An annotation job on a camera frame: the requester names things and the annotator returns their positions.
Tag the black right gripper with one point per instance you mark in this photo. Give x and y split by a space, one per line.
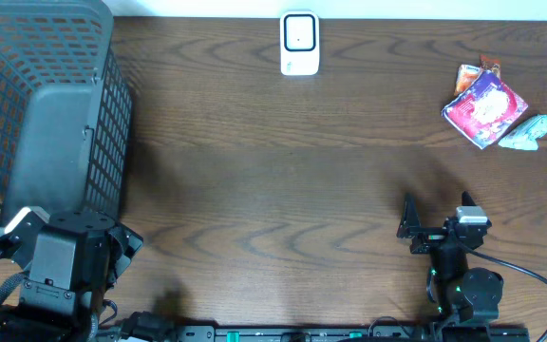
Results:
410 227

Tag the red purple snack bag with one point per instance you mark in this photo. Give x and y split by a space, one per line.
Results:
485 110

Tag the teal white snack packet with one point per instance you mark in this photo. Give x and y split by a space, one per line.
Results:
525 136

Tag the small orange snack packet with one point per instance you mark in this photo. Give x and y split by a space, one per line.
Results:
466 76

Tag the red white striped packet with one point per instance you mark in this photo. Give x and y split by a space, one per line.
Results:
490 64

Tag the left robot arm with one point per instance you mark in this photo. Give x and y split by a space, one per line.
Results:
68 262

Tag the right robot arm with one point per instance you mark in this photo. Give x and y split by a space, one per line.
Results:
468 298

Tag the grey plastic mesh basket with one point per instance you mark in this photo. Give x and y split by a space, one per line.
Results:
65 108

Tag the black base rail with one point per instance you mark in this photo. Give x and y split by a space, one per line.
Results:
377 333

